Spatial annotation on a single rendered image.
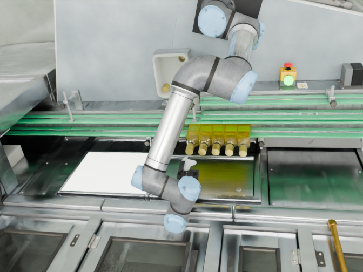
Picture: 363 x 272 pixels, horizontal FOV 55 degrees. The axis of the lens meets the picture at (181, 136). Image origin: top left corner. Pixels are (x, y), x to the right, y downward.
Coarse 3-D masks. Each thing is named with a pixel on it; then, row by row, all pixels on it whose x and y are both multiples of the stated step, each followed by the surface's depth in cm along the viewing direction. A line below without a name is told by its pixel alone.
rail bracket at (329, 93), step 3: (333, 87) 147; (324, 90) 157; (327, 90) 155; (330, 90) 155; (333, 90) 148; (327, 93) 155; (330, 93) 153; (333, 93) 149; (330, 96) 150; (333, 96) 149; (330, 99) 149; (333, 99) 148; (330, 102) 147; (333, 102) 146; (336, 102) 145; (333, 105) 146
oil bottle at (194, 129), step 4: (192, 124) 168; (196, 124) 168; (200, 124) 168; (192, 128) 165; (196, 128) 164; (188, 132) 162; (192, 132) 162; (196, 132) 161; (188, 136) 159; (192, 136) 159; (196, 136) 159; (188, 140) 159; (192, 140) 158; (196, 140) 158; (196, 144) 159
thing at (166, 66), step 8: (160, 56) 167; (168, 56) 166; (176, 56) 173; (184, 56) 164; (160, 64) 176; (168, 64) 176; (176, 64) 175; (160, 72) 177; (168, 72) 178; (176, 72) 177; (160, 80) 178; (168, 80) 180; (160, 88) 178; (160, 96) 178; (168, 96) 177
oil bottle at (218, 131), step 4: (216, 124) 166; (220, 124) 165; (224, 124) 165; (216, 128) 162; (220, 128) 162; (224, 128) 162; (212, 132) 160; (216, 132) 159; (220, 132) 159; (224, 132) 161; (212, 136) 157; (216, 136) 157; (220, 136) 156; (212, 140) 157; (216, 140) 156; (220, 140) 156; (212, 144) 158; (220, 144) 156
